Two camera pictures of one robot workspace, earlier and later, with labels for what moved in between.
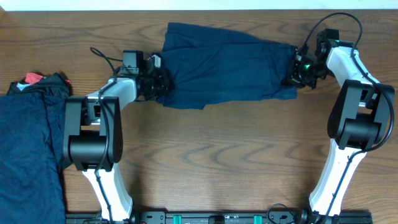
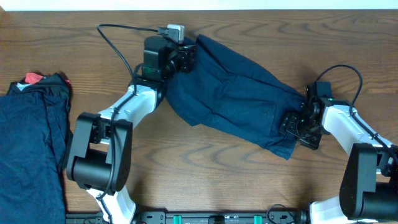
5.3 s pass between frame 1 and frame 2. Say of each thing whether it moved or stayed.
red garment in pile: stayed
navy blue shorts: moved
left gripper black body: moved
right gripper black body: moved
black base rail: stayed
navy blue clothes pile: stayed
